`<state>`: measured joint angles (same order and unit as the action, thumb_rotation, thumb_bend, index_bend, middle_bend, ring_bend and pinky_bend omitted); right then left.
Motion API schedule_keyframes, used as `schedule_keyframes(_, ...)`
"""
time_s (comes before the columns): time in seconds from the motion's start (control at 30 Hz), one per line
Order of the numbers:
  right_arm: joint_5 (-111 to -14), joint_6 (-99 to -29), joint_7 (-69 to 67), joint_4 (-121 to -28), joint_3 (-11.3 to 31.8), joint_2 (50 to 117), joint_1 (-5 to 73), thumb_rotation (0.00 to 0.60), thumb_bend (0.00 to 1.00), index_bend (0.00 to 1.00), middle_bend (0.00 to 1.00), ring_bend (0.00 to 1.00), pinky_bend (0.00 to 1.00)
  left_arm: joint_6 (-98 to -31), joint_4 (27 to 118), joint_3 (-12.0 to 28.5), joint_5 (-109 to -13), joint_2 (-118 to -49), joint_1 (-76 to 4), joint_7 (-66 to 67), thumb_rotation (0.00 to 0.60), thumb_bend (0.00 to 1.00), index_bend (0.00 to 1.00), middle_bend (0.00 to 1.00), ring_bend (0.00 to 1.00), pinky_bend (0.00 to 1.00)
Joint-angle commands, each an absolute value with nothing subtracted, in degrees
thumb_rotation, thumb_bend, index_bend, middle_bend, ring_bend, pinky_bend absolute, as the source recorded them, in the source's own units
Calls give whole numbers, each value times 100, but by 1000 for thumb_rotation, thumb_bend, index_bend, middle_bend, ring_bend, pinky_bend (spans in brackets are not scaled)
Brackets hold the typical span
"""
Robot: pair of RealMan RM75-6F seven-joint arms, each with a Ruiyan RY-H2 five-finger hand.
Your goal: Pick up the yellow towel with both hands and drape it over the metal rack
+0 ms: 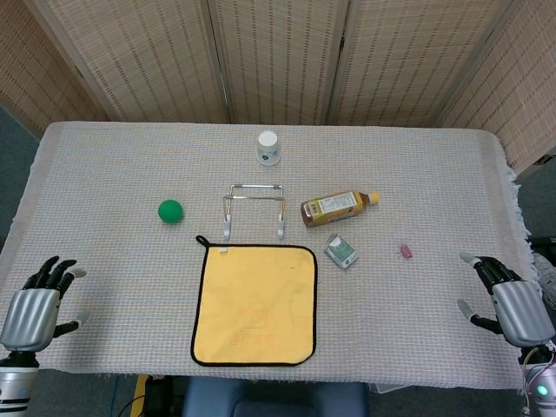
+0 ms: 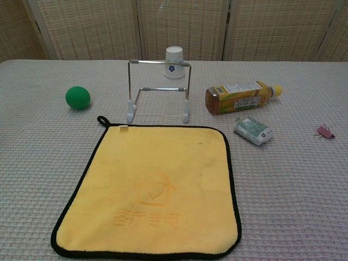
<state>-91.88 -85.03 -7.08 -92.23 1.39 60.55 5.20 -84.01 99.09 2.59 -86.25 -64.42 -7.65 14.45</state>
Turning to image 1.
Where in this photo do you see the yellow cloth with black edge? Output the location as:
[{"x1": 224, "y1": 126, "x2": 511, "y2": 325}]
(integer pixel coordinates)
[{"x1": 189, "y1": 235, "x2": 318, "y2": 367}]

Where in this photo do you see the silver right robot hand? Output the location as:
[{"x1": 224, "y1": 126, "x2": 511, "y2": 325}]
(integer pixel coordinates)
[{"x1": 456, "y1": 250, "x2": 556, "y2": 348}]

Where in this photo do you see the tea bottle with yellow label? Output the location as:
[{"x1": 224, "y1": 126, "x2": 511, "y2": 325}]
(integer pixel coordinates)
[{"x1": 299, "y1": 189, "x2": 382, "y2": 229}]

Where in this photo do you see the green ball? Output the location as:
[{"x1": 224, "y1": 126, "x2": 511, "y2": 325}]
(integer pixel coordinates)
[{"x1": 157, "y1": 199, "x2": 185, "y2": 226}]

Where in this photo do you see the beige woven tablecloth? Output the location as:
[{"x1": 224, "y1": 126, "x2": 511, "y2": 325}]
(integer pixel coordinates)
[{"x1": 0, "y1": 121, "x2": 556, "y2": 390}]

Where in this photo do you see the white paper cup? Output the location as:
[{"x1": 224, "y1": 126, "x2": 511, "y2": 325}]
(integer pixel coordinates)
[{"x1": 255, "y1": 130, "x2": 282, "y2": 167}]

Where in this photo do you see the blue padded seat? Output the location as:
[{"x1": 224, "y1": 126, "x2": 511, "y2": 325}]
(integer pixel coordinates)
[{"x1": 181, "y1": 375, "x2": 370, "y2": 417}]

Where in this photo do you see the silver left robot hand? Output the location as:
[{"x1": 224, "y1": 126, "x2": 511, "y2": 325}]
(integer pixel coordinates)
[{"x1": 0, "y1": 255, "x2": 91, "y2": 352}]

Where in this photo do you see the metal wire rack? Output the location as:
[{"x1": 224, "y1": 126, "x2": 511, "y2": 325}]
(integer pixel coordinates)
[{"x1": 222, "y1": 183, "x2": 288, "y2": 241}]

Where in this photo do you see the green and white small pack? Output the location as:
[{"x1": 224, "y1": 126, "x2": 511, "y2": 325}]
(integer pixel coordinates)
[{"x1": 324, "y1": 232, "x2": 361, "y2": 272}]

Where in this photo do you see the woven folding screen panel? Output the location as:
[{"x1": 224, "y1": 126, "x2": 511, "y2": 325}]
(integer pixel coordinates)
[
  {"x1": 438, "y1": 0, "x2": 556, "y2": 175},
  {"x1": 0, "y1": 0, "x2": 109, "y2": 136},
  {"x1": 207, "y1": 0, "x2": 351, "y2": 125},
  {"x1": 328, "y1": 0, "x2": 520, "y2": 128},
  {"x1": 25, "y1": 0, "x2": 231, "y2": 124}
]

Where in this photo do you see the white sneaker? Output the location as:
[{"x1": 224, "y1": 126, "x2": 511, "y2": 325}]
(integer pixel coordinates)
[{"x1": 533, "y1": 253, "x2": 556, "y2": 305}]

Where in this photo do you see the black box under table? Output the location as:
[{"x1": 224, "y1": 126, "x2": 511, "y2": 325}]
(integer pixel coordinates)
[{"x1": 142, "y1": 376, "x2": 186, "y2": 417}]

